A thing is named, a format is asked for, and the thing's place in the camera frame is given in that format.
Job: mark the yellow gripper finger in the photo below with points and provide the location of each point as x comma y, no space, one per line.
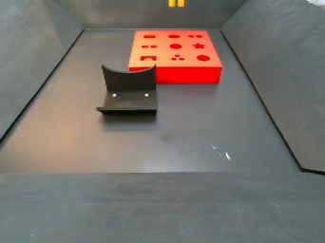
181,3
171,3

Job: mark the red shape-sorter block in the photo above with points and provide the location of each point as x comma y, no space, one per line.
182,54

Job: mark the black curved holder stand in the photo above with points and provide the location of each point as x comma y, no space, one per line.
131,91

